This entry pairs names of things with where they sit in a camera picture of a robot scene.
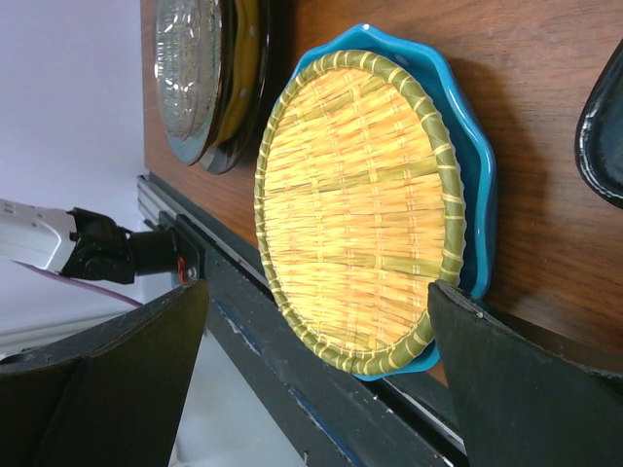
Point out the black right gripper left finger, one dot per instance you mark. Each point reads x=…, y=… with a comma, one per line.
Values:
x=112, y=395

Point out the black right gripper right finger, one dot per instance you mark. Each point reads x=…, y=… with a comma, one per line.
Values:
x=524, y=395

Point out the woven bamboo plate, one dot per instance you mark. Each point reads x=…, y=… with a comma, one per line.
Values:
x=359, y=207

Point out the blue polka dot plate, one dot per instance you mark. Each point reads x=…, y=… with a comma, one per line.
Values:
x=474, y=152

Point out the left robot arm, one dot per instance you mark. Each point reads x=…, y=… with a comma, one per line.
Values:
x=81, y=244

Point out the blue star-shaped dish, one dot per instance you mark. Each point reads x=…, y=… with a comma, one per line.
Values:
x=598, y=136

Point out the clear glass plate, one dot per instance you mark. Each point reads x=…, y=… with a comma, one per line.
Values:
x=187, y=63

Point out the grey blue ceramic plate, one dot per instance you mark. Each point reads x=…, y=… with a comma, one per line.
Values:
x=190, y=150

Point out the black gold striped plate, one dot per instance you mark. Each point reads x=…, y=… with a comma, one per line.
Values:
x=247, y=49

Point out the aluminium frame rail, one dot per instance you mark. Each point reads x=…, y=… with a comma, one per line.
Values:
x=156, y=199

